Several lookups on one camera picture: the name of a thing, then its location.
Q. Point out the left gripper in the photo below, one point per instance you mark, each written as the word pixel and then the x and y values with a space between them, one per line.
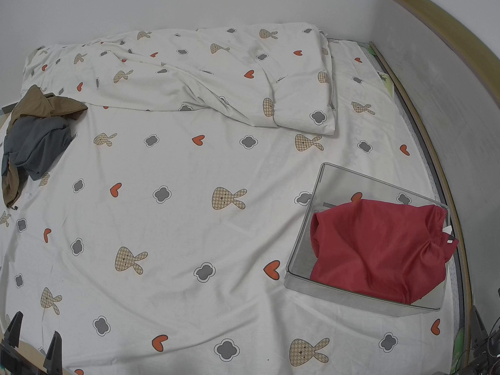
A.
pixel 9 359

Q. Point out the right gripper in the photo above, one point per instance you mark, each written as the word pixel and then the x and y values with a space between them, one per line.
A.
pixel 486 354

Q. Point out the red shirt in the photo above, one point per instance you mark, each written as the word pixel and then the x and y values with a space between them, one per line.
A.
pixel 371 248

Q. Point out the brown garment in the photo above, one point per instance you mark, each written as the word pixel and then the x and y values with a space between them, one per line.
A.
pixel 43 102

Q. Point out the white printed pillow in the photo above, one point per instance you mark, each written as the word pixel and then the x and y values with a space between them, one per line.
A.
pixel 359 84

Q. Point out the clear plastic box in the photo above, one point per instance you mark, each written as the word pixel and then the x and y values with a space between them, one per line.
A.
pixel 312 283

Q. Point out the bed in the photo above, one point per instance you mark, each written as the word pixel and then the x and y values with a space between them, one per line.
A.
pixel 156 229

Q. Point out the white printed quilt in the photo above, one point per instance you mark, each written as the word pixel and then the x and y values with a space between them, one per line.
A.
pixel 195 72

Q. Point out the grey garment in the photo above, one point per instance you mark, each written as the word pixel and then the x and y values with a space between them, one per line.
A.
pixel 39 143

